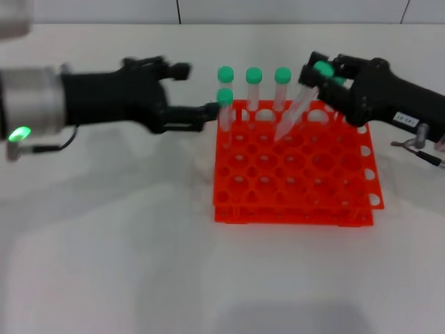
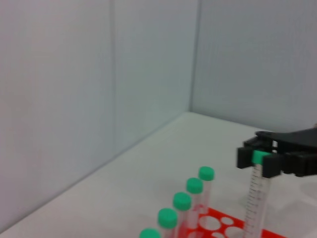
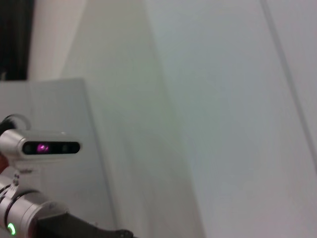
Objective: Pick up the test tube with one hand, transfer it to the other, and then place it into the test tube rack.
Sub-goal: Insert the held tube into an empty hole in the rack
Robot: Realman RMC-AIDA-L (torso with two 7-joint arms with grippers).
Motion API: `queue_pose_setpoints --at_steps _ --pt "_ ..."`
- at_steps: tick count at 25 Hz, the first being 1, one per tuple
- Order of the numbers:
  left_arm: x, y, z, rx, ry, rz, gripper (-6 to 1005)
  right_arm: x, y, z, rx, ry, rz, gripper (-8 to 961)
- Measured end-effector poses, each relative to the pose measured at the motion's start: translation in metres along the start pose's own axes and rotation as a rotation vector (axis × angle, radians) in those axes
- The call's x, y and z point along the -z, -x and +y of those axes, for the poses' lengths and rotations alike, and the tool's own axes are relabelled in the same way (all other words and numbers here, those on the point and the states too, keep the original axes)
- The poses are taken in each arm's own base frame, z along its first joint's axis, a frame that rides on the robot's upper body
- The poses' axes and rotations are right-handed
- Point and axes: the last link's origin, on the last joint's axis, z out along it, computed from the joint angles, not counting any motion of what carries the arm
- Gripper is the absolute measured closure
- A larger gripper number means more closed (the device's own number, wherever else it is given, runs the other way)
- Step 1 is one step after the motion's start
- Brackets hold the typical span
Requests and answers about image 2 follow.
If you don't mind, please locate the clear test tube green cap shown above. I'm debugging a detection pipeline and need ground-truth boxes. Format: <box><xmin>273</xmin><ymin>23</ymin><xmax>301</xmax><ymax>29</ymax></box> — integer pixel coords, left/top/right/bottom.
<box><xmin>158</xmin><ymin>208</ymin><xmax>179</xmax><ymax>238</ymax></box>
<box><xmin>139</xmin><ymin>228</ymin><xmax>161</xmax><ymax>238</ymax></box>
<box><xmin>186</xmin><ymin>177</ymin><xmax>204</xmax><ymax>214</ymax></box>
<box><xmin>243</xmin><ymin>149</ymin><xmax>273</xmax><ymax>238</ymax></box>
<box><xmin>198</xmin><ymin>166</ymin><xmax>216</xmax><ymax>214</ymax></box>
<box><xmin>172</xmin><ymin>192</ymin><xmax>193</xmax><ymax>238</ymax></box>

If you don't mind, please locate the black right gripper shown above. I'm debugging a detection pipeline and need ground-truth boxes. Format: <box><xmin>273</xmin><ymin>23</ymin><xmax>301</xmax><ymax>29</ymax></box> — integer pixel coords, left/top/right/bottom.
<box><xmin>236</xmin><ymin>127</ymin><xmax>317</xmax><ymax>179</ymax></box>

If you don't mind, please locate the orange test tube rack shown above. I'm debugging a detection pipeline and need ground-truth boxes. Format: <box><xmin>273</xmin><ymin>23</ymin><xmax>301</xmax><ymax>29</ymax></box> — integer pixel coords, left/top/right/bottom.
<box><xmin>183</xmin><ymin>206</ymin><xmax>289</xmax><ymax>238</ymax></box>

